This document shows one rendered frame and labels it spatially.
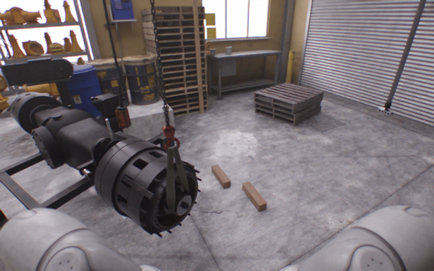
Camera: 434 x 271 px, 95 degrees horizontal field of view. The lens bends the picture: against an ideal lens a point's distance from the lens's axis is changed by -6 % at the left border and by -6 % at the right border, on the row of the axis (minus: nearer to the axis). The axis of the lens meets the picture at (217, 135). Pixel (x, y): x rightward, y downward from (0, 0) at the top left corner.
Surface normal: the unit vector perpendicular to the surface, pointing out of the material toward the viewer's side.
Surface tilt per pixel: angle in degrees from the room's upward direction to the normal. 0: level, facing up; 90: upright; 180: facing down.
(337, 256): 55
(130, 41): 90
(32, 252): 35
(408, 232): 10
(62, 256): 27
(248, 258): 0
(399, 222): 6
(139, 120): 90
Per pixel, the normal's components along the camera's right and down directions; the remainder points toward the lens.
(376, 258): -0.03, -0.61
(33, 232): -0.09, -0.80
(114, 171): -0.41, -0.39
